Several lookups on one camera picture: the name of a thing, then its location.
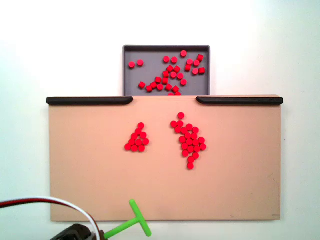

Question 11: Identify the green T-shaped pusher tool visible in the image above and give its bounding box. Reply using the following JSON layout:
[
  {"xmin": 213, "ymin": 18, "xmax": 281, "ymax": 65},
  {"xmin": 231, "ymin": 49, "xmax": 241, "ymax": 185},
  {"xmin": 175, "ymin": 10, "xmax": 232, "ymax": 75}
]
[{"xmin": 103, "ymin": 198, "xmax": 153, "ymax": 240}]

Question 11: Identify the beige flat board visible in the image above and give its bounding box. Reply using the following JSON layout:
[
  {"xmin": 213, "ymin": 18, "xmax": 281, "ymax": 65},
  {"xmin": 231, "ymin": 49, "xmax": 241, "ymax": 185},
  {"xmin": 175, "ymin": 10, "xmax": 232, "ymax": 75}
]
[{"xmin": 47, "ymin": 94, "xmax": 283, "ymax": 223}]

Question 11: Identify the black edge rail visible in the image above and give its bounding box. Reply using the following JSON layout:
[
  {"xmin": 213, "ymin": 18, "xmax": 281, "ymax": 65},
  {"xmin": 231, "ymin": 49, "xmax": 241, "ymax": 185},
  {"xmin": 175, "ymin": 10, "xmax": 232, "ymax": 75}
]
[
  {"xmin": 195, "ymin": 96, "xmax": 284, "ymax": 106},
  {"xmin": 46, "ymin": 96, "xmax": 134, "ymax": 106}
]

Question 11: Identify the grey tray container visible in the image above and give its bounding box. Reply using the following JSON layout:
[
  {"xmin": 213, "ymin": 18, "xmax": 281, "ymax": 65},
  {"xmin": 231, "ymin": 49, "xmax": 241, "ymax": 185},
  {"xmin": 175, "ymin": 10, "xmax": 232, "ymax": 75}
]
[{"xmin": 122, "ymin": 44, "xmax": 211, "ymax": 97}]

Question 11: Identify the white red black cable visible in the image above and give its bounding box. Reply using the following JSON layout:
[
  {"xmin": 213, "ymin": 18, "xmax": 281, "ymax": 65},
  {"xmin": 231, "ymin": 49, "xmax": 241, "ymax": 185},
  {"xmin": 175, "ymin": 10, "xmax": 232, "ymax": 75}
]
[{"xmin": 0, "ymin": 196, "xmax": 102, "ymax": 237}]

